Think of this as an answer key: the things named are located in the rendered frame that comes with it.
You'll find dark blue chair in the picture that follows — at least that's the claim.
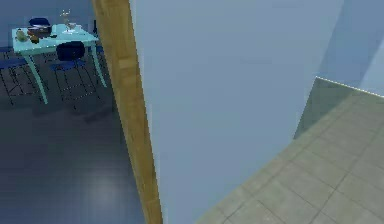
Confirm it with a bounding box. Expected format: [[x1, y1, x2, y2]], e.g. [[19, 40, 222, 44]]
[[49, 40, 101, 111], [0, 46, 38, 107], [28, 17, 52, 28]]

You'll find clear glass candle holder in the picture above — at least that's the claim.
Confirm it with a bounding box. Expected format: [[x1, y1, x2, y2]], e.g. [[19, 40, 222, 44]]
[[59, 9, 78, 34]]

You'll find light turquoise table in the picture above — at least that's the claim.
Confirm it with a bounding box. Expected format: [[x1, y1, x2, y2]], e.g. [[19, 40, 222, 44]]
[[11, 23, 108, 105]]

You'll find dark brown bowl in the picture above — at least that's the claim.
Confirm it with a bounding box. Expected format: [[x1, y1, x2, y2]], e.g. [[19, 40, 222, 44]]
[[27, 25, 53, 39]]

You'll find green round food item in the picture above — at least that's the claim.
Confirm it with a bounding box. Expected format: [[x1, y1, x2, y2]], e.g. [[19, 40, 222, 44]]
[[15, 29, 29, 43]]

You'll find wooden door frame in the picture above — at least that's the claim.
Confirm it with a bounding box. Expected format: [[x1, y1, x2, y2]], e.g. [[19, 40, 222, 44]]
[[91, 0, 164, 224]]

